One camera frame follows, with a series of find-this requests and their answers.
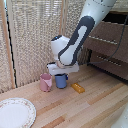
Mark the pink ceramic cup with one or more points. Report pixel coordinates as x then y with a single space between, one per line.
46 82

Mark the dark brown drawer cabinet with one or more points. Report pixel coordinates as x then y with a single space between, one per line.
111 50

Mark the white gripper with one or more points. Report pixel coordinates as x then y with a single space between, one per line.
65 69

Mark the white floral-rim plate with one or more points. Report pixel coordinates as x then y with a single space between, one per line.
15 113

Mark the blue ceramic cup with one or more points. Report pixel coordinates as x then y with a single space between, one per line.
60 81

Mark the orange rectangular block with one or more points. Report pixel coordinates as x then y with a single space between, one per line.
77 87

